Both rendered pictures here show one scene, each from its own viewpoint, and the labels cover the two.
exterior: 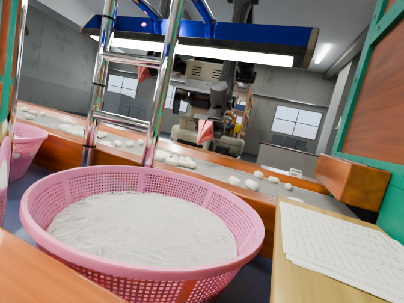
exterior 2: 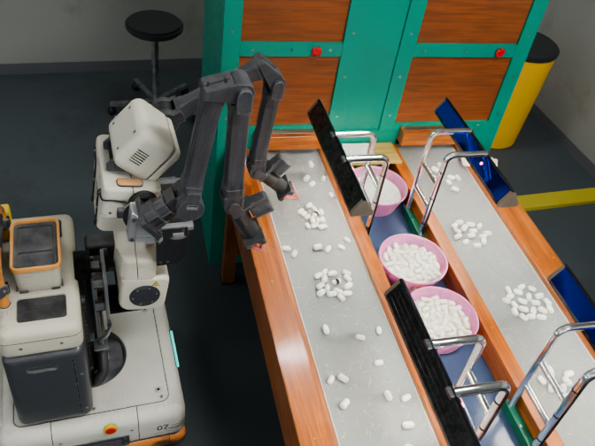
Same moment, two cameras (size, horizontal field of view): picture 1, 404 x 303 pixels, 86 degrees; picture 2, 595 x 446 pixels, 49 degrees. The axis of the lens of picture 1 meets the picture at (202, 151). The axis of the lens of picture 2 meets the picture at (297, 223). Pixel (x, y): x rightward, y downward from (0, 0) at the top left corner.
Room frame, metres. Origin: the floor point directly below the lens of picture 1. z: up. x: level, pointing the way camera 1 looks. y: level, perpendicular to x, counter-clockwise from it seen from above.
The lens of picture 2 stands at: (1.90, 1.60, 2.47)
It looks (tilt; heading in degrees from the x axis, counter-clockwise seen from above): 42 degrees down; 231
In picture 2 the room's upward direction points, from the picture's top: 10 degrees clockwise
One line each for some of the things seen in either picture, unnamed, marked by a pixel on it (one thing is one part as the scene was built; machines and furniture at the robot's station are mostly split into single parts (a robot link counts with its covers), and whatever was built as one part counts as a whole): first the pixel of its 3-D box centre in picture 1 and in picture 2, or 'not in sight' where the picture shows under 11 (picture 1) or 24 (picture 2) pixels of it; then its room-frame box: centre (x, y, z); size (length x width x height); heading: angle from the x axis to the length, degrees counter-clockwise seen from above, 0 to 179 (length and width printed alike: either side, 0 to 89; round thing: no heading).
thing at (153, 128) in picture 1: (150, 98); (350, 189); (0.51, 0.14, 0.90); 0.20 x 0.19 x 0.45; 71
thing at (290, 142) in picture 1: (285, 153); not in sight; (6.94, -2.65, 0.51); 1.07 x 0.69 x 1.02; 75
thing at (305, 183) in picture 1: (106, 145); (279, 321); (0.98, 0.44, 0.67); 1.81 x 0.12 x 0.19; 71
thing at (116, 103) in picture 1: (118, 118); not in sight; (4.85, 2.00, 0.54); 1.09 x 0.74 x 1.08; 166
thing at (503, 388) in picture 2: not in sight; (446, 407); (0.82, 1.06, 0.90); 0.20 x 0.19 x 0.45; 71
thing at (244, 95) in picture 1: (238, 122); not in sight; (7.41, -1.00, 1.14); 2.41 x 0.65 x 2.28; 165
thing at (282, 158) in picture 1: (300, 166); not in sight; (5.01, -2.33, 0.36); 2.09 x 0.67 x 0.72; 75
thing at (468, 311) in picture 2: not in sight; (437, 323); (0.49, 0.72, 0.72); 0.27 x 0.27 x 0.10
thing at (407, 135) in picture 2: not in sight; (429, 134); (-0.15, -0.10, 0.83); 0.30 x 0.06 x 0.07; 161
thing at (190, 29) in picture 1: (183, 35); (338, 152); (0.58, 0.11, 1.08); 0.62 x 0.08 x 0.07; 71
